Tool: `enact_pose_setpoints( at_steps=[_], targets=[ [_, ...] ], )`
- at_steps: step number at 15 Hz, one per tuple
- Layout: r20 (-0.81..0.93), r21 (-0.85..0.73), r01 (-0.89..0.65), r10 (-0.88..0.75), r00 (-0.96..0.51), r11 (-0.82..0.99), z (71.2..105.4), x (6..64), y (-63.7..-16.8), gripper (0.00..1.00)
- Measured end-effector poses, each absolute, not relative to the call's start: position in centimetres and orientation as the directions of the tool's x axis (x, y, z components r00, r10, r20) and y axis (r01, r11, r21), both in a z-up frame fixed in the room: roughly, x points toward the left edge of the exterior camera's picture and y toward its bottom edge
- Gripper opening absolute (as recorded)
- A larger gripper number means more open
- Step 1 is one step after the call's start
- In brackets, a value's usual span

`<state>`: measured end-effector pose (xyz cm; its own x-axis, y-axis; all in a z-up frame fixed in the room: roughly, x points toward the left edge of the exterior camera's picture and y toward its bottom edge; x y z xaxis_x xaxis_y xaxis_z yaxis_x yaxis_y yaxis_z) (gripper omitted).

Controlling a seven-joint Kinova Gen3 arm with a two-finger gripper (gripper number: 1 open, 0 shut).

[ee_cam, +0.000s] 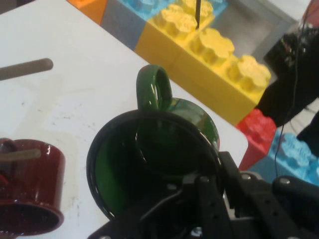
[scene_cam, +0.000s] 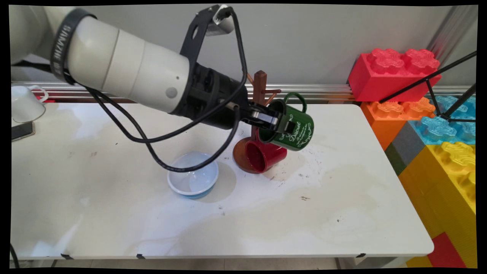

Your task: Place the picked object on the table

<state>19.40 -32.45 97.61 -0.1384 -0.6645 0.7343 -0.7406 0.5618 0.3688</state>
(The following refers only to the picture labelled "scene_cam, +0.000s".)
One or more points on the black camera bracket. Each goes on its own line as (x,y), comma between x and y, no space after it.
(190,42)

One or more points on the red giant toy brick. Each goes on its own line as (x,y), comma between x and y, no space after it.
(373,82)

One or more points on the dark flat phone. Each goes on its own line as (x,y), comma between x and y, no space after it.
(22,130)

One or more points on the aluminium rail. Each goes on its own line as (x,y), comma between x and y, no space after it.
(315,91)

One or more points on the wooden mug tree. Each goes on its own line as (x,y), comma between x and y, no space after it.
(260,82)

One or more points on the black band with lettering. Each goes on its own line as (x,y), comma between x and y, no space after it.
(61,42)

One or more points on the red mug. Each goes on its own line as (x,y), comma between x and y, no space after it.
(272,154)

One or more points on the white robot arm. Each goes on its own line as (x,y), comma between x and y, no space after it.
(125,64)

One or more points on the light blue giant toy brick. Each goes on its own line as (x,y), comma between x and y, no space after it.
(433,131)

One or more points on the orange giant toy brick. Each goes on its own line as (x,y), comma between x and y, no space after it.
(384,125)

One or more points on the slanted aluminium post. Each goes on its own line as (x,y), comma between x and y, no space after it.
(452,30)

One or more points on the black tripod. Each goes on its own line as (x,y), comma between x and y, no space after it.
(460,101)

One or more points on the green mug with white print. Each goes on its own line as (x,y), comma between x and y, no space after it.
(300,133)

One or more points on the grey giant toy brick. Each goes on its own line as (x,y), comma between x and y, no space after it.
(409,146)

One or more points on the white bowl with blue outside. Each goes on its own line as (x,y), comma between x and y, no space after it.
(198,182)

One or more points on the dark green giant toy brick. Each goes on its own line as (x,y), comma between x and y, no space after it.
(395,160)

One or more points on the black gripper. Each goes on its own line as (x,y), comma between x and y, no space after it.
(213,99)

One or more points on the yellow giant toy brick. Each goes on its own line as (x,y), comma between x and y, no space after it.
(437,182)

